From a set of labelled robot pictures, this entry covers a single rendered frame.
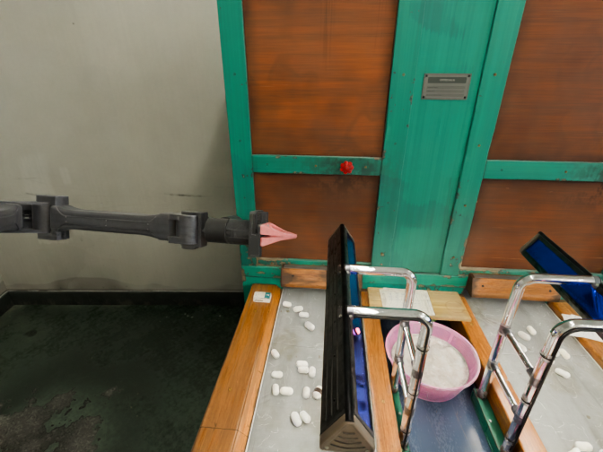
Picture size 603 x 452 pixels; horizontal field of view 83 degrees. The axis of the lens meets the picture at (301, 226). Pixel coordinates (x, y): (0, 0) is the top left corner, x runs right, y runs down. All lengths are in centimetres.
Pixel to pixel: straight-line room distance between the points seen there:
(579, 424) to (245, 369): 86
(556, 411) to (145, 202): 208
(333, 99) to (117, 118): 138
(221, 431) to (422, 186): 91
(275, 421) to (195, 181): 148
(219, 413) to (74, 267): 194
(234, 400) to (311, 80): 91
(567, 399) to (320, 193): 90
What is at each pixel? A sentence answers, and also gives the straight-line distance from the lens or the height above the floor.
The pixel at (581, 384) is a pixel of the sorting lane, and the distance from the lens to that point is 130.
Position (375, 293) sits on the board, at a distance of 131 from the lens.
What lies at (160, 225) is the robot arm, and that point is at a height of 121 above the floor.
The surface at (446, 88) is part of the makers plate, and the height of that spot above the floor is 148.
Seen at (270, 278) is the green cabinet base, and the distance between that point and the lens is 135.
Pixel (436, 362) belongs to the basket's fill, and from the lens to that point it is 117.
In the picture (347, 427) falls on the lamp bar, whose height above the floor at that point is 110.
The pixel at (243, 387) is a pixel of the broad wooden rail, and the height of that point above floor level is 76.
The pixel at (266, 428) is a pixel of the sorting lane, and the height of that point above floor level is 74.
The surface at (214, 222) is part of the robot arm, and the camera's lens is 79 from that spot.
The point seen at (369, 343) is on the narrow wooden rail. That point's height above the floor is 76.
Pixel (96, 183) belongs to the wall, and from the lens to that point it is 236.
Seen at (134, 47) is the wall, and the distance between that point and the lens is 208.
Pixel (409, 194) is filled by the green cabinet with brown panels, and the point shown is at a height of 115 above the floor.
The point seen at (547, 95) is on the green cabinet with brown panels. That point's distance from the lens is 126.
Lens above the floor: 155
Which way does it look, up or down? 26 degrees down
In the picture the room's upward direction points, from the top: straight up
